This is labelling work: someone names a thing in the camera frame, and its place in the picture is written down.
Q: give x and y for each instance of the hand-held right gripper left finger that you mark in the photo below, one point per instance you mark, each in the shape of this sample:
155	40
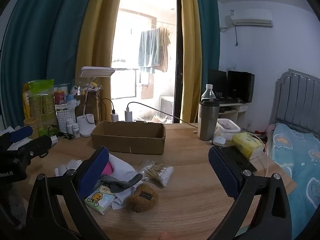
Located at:
93	173

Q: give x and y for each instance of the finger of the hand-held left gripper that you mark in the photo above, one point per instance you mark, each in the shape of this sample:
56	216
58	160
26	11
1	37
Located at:
37	145
22	133

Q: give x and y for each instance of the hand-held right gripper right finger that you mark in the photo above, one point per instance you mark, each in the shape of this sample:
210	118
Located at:
222	173

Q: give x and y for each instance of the white wrap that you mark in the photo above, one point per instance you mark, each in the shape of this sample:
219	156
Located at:
67	167

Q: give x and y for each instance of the grey dotted glove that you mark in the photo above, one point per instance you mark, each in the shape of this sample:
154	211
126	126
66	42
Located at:
120	183

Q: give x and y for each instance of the brown cardboard box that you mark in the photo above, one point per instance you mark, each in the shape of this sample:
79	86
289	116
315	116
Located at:
125	145

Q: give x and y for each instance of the brown plush pouch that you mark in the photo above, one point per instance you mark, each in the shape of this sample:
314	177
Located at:
140	202

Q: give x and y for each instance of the stack of brown paper cups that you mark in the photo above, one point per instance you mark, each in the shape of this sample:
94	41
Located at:
31	126

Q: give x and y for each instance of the black notebook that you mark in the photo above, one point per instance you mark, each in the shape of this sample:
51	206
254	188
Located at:
237	158

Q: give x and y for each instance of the black eyeglasses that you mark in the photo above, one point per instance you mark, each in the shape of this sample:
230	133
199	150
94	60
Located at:
53	130

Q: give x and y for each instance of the cartoon print tissue packet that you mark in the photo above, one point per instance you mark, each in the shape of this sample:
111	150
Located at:
97	198

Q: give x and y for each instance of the white foam sheet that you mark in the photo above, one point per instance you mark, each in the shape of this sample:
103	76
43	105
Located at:
122	166

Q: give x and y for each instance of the yellow snack packet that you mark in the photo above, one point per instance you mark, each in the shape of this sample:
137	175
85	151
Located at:
26	100

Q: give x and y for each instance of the small white round device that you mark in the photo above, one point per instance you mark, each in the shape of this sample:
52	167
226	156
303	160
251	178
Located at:
219	140

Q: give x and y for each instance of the green packet of paper cups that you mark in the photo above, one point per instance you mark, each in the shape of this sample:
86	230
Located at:
41	100

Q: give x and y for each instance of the yellow tissue pack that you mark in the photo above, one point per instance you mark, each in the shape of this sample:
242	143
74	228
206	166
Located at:
246	143

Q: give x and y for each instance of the white perforated basket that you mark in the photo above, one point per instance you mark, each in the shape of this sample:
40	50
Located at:
65	118

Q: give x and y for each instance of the white lidded container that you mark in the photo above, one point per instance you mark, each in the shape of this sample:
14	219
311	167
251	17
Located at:
228	126

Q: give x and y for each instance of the red can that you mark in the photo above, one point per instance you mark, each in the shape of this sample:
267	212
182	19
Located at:
60	97

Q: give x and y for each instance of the steel tumbler with black lid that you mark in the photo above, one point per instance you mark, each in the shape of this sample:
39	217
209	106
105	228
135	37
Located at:
207	122

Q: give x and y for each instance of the white and blue plastic bag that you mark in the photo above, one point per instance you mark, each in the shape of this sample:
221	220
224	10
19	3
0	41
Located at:
73	102

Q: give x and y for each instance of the stack of disposable bowls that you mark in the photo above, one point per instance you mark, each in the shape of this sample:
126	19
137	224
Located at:
61	88

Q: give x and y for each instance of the white charger with black plug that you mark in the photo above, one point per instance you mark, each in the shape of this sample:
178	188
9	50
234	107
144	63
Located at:
114	117

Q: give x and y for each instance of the bag of cotton swabs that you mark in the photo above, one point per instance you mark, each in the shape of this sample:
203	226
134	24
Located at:
155	171

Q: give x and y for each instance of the brown paper bag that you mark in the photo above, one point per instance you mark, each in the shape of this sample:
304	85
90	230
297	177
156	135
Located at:
92	107

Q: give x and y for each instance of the blue printed bedsheet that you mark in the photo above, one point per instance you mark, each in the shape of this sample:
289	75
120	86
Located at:
297	160

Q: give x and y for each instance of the bag of small plush toys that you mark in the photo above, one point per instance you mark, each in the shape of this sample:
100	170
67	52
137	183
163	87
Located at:
90	86

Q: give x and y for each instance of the clear plastic water bottle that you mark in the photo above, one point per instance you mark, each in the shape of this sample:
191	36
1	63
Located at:
208	93

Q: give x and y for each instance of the white balcony appliance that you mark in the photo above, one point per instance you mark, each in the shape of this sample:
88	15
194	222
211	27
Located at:
167	106

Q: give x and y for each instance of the black computer monitor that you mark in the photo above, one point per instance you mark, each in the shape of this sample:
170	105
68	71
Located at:
240	85
217	82

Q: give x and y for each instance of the teal curtain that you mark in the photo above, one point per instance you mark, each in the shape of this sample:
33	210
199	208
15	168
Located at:
45	42
210	42

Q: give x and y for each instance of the white desk lamp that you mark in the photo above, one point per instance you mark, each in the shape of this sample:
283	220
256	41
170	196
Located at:
97	72

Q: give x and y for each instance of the grey padded bed headboard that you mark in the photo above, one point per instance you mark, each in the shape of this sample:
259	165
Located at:
297	100

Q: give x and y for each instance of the yellow curtain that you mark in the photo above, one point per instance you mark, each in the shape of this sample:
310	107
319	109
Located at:
190	55
100	30

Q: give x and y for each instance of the light blue hanging towel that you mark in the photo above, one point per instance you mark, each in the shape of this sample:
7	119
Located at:
148	50

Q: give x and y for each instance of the beige hanging towel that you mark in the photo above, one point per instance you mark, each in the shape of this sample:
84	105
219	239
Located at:
164	50

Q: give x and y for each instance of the dark door frame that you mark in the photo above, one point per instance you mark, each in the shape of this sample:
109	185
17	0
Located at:
178	55

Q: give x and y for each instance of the white wall air conditioner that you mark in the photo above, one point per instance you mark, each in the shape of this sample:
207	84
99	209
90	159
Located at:
250	17

